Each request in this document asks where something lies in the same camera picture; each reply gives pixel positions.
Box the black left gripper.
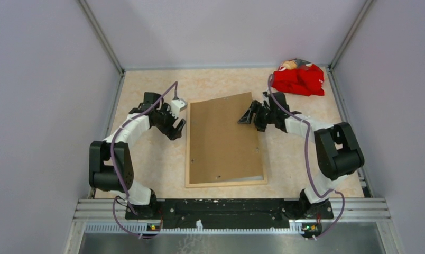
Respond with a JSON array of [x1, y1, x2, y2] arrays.
[[153, 102, 186, 140]]

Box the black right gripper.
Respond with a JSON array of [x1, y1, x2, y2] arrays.
[[238, 101, 276, 132]]

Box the light wooden picture frame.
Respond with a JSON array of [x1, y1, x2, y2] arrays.
[[184, 99, 269, 189]]

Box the printed street photo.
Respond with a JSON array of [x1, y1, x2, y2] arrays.
[[229, 175, 264, 182]]

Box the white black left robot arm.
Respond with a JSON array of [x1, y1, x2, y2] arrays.
[[88, 92, 188, 219]]

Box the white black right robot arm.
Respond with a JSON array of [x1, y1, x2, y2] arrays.
[[237, 92, 365, 219]]

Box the red crumpled cloth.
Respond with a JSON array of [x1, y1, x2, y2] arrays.
[[272, 58, 325, 96]]

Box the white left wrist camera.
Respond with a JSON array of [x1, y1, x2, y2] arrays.
[[170, 98, 188, 118]]

